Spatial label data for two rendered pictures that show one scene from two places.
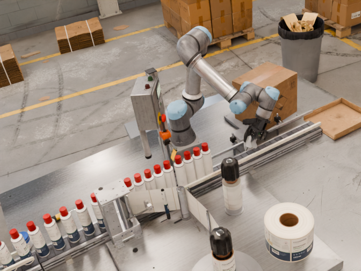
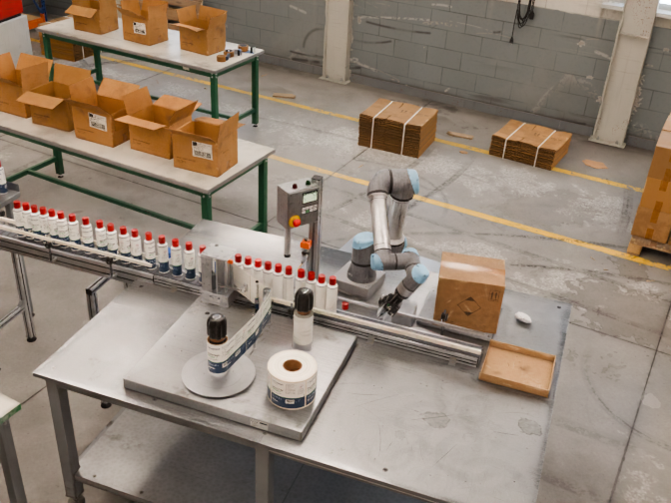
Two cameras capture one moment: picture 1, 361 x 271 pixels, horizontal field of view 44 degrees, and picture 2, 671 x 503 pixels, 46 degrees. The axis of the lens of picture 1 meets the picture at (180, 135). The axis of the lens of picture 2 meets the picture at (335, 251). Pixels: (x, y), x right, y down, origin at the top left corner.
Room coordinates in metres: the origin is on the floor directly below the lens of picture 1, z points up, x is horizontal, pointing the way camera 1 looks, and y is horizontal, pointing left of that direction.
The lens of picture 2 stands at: (-0.52, -2.07, 3.04)
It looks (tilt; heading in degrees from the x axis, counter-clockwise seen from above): 31 degrees down; 40
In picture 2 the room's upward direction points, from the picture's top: 3 degrees clockwise
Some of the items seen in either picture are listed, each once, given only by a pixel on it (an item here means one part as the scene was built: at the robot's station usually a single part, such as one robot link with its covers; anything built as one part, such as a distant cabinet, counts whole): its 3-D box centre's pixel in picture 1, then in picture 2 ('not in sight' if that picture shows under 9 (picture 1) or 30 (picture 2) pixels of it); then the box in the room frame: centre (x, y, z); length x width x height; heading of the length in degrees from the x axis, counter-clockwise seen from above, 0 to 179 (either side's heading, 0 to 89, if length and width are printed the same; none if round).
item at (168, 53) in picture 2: not in sight; (150, 77); (3.99, 4.35, 0.39); 2.20 x 0.80 x 0.78; 104
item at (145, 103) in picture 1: (148, 102); (298, 204); (1.77, 0.12, 1.38); 0.17 x 0.10 x 0.19; 167
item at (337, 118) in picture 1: (338, 117); (517, 367); (2.10, -0.94, 0.85); 0.30 x 0.26 x 0.04; 112
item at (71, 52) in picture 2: not in sight; (74, 37); (4.52, 6.64, 0.19); 0.64 x 0.54 x 0.37; 17
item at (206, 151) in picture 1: (206, 159); (332, 295); (1.77, -0.11, 0.98); 0.05 x 0.05 x 0.20
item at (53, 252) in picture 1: (192, 186); (310, 311); (1.73, -0.02, 0.86); 1.65 x 0.08 x 0.04; 112
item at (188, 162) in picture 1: (189, 168); (311, 290); (1.73, -0.02, 0.98); 0.05 x 0.05 x 0.20
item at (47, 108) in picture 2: not in sight; (55, 99); (2.20, 2.99, 0.97); 0.44 x 0.38 x 0.37; 18
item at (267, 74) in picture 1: (265, 95); (468, 291); (2.27, -0.54, 0.99); 0.30 x 0.24 x 0.27; 122
